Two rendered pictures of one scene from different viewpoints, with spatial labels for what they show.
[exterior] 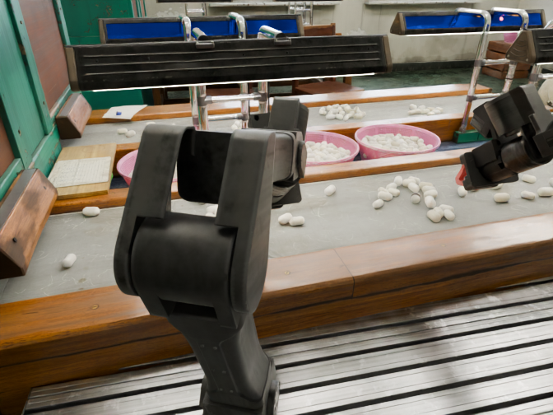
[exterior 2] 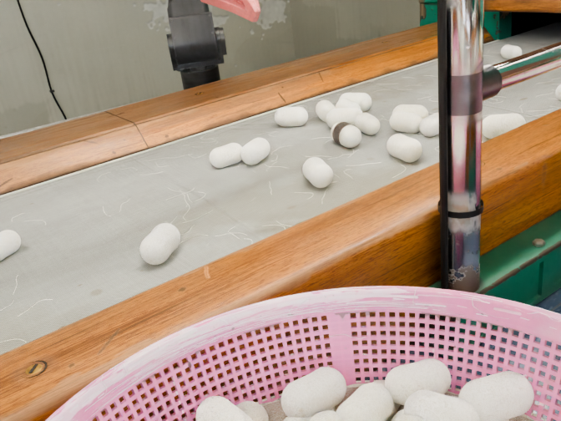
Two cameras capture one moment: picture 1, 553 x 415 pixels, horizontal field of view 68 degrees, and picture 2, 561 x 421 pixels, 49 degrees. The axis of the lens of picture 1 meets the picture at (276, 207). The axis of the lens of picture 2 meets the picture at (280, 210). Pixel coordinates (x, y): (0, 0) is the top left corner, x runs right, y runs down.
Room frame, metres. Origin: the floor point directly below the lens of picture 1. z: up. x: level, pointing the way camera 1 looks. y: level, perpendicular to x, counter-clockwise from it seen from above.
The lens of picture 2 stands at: (1.29, -0.17, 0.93)
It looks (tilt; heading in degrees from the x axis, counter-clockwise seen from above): 24 degrees down; 162
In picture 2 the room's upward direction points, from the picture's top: 8 degrees counter-clockwise
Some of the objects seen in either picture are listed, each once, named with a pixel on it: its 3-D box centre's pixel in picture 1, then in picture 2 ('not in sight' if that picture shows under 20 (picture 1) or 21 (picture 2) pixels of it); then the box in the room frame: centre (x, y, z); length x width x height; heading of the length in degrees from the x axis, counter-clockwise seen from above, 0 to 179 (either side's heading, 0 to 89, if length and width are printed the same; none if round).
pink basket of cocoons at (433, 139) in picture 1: (394, 150); not in sight; (1.25, -0.39, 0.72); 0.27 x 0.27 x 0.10
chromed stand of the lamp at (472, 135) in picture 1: (476, 75); not in sight; (1.56, -0.74, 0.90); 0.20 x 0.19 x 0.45; 106
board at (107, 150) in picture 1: (83, 168); not in sight; (1.00, 0.52, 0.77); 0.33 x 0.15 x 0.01; 16
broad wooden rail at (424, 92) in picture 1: (305, 118); not in sight; (1.75, -0.13, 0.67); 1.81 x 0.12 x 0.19; 106
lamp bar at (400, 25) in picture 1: (471, 20); not in sight; (1.63, -0.72, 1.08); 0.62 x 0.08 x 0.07; 106
